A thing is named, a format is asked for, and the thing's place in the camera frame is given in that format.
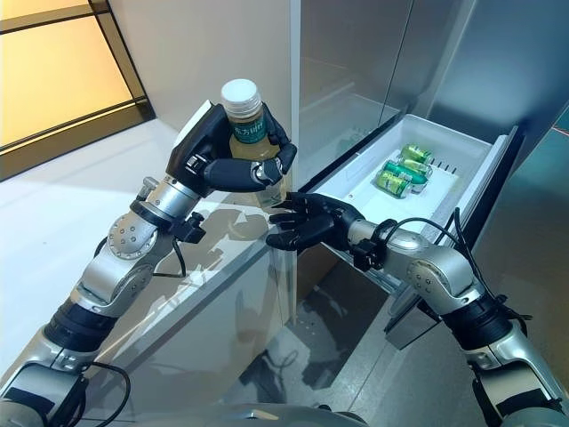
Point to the white fridge drawer steel front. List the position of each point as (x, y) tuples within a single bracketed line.
[(444, 142)]

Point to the clear tea bottle white cap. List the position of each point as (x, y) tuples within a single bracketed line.
[(249, 133)]

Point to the tall white cabinet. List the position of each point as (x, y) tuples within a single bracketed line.
[(200, 53)]

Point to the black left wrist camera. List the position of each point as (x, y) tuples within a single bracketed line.
[(189, 229)]

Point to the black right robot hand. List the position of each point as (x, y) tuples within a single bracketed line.
[(315, 220)]

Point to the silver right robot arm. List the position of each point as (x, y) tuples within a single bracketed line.
[(435, 267)]

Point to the stainless steel fridge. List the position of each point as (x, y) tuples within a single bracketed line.
[(355, 53)]

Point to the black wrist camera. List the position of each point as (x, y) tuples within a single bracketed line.
[(189, 229), (366, 255)]

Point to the light green drink can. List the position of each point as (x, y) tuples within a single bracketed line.
[(415, 153), (414, 166), (391, 181)]

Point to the grey robot torso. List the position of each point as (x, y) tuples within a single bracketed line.
[(266, 420)]

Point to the dark green drink can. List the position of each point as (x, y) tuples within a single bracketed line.
[(393, 169)]

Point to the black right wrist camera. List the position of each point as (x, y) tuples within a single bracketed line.
[(366, 255)]

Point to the backlit orange panel black frame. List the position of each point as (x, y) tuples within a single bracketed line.
[(53, 66)]

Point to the brown cardboard box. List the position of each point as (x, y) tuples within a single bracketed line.
[(315, 276)]

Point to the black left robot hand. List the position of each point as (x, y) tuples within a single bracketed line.
[(200, 147)]

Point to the white counter cabinet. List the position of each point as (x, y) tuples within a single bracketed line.
[(44, 200)]

